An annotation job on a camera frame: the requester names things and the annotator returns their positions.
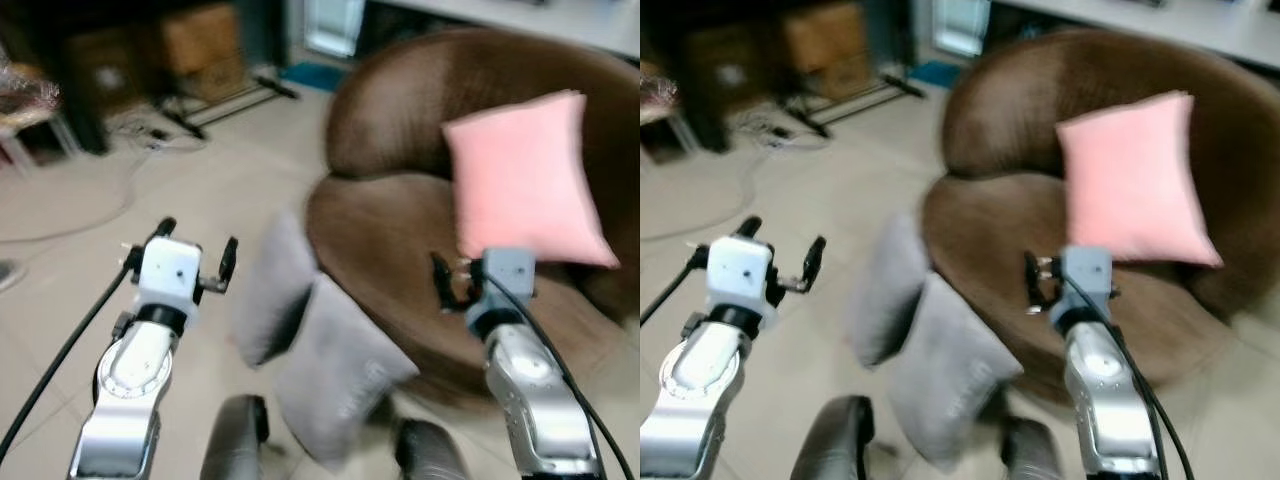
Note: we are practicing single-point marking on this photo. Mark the black right robot leg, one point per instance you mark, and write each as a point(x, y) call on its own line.
point(1030, 455)
point(430, 455)

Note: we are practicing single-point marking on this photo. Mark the grey pillow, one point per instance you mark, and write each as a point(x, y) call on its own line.
point(340, 375)
point(885, 295)
point(275, 290)
point(945, 375)

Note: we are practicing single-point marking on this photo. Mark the black robot leg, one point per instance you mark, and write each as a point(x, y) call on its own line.
point(430, 455)
point(830, 440)
point(1030, 455)
point(235, 440)

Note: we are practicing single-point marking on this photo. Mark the dark brown cardboard box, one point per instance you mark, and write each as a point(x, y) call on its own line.
point(105, 70)
point(730, 65)

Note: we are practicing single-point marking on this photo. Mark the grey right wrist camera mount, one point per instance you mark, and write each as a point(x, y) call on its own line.
point(1088, 270)
point(508, 272)

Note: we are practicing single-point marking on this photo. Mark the light brown cardboard box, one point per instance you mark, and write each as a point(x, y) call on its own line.
point(825, 45)
point(203, 45)

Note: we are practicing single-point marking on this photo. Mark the round brown sofa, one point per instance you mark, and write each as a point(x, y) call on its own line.
point(1000, 220)
point(400, 220)

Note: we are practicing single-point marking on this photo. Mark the blue flat object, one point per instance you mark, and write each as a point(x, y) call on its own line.
point(315, 76)
point(935, 73)

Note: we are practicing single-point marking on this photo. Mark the black left robot leg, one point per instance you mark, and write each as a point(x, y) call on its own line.
point(235, 440)
point(830, 440)

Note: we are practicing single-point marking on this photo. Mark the pink pillow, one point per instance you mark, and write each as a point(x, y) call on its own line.
point(1135, 180)
point(525, 180)

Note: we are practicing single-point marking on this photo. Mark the white stool with shiny wrap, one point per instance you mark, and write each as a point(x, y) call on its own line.
point(655, 105)
point(30, 110)

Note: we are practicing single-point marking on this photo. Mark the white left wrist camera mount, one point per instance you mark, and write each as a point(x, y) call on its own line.
point(168, 270)
point(740, 268)

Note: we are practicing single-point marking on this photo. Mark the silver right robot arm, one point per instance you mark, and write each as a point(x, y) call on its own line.
point(1100, 390)
point(530, 390)

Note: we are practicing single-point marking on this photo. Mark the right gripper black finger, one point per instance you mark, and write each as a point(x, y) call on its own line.
point(1032, 280)
point(441, 280)

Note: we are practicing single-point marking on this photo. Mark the white appliance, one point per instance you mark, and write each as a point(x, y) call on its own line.
point(962, 25)
point(335, 25)

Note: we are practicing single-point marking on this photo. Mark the white desk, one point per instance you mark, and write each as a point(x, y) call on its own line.
point(1150, 25)

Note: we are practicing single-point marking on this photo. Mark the black stand base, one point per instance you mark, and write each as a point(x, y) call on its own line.
point(850, 100)
point(230, 100)

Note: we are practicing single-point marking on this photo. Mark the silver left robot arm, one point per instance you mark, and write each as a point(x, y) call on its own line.
point(700, 375)
point(130, 370)

